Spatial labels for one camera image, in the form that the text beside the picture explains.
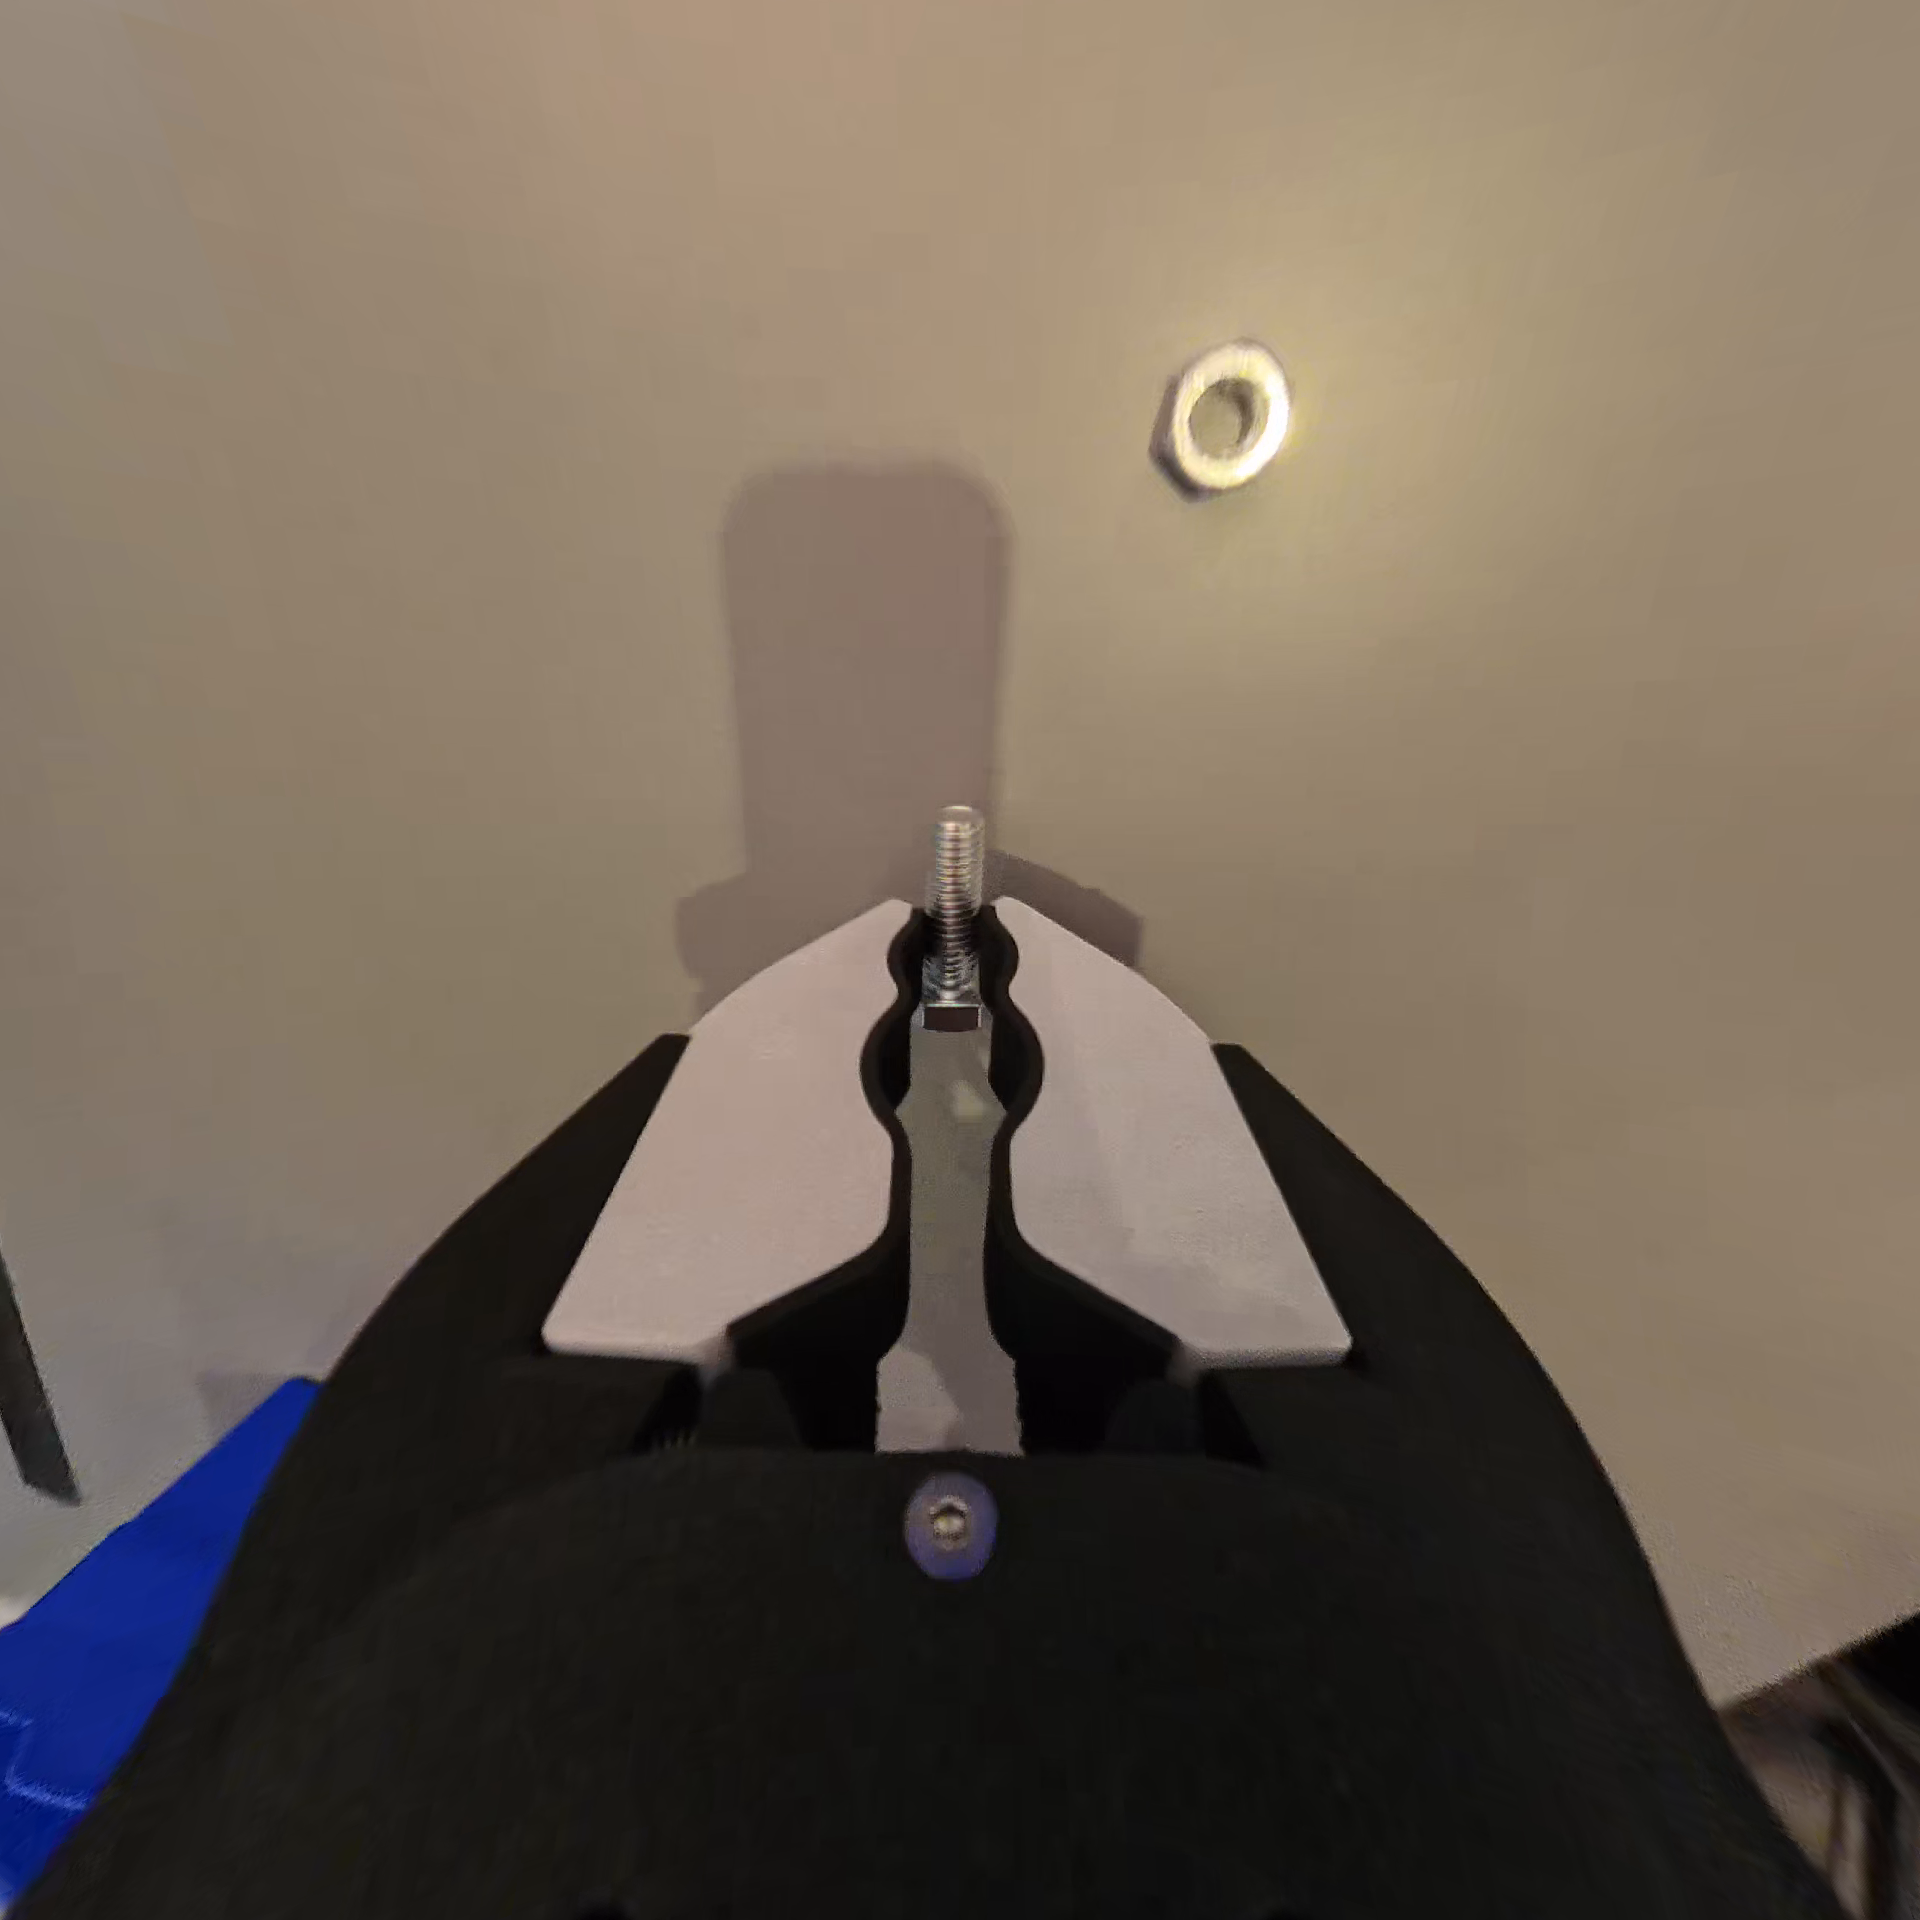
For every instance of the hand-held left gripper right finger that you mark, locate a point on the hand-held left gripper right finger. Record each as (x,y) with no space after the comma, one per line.
(1171,1201)

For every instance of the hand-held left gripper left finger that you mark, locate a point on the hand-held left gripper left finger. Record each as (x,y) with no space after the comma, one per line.
(735,1184)

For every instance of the small steel bolt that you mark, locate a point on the small steel bolt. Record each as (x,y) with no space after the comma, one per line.
(957,862)

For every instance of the blue plastic bin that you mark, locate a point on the blue plastic bin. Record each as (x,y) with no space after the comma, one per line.
(104,1650)

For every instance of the small steel nut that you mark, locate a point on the small steel nut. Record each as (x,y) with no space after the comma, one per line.
(1184,465)

